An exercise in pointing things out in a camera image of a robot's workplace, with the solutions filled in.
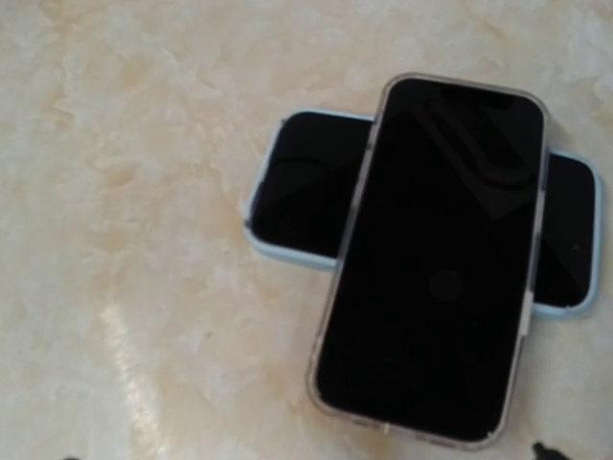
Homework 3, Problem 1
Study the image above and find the light blue bottom phone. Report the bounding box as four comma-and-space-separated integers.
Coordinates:
243, 108, 603, 320

